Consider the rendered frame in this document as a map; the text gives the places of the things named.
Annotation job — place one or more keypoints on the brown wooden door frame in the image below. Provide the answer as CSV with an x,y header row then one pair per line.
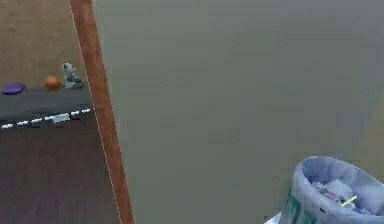
x,y
100,110

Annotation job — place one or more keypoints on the dark grey floor mat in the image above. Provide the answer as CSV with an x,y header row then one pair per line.
x,y
43,103

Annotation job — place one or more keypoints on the grey toy figure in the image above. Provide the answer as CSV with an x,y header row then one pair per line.
x,y
70,77

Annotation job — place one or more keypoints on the orange ball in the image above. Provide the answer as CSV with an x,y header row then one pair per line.
x,y
52,82

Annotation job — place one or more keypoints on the purple cushion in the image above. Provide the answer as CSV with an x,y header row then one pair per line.
x,y
13,88

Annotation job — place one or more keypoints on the pale blue waste bin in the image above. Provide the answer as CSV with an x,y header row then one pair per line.
x,y
320,196

